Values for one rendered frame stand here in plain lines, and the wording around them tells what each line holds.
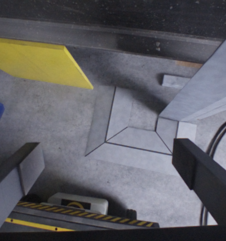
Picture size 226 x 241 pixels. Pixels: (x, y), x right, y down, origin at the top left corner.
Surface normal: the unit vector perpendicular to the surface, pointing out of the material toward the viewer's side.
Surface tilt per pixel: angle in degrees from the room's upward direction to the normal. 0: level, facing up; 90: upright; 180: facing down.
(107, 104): 10
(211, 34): 90
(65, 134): 0
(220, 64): 90
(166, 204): 0
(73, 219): 0
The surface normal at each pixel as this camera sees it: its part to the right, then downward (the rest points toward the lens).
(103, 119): -0.29, -0.16
